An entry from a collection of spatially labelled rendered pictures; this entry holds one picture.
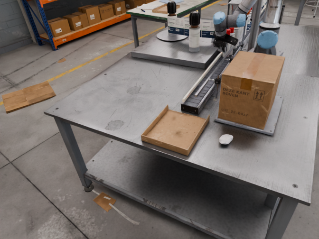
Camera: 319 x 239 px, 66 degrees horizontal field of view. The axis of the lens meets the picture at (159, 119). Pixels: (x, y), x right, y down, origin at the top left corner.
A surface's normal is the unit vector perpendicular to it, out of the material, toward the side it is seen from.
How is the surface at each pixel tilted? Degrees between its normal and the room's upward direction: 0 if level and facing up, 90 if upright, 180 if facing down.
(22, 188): 0
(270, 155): 0
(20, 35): 90
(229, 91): 90
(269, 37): 94
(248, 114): 90
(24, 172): 0
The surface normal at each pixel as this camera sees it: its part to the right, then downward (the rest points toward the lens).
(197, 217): -0.07, -0.79
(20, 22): 0.77, 0.35
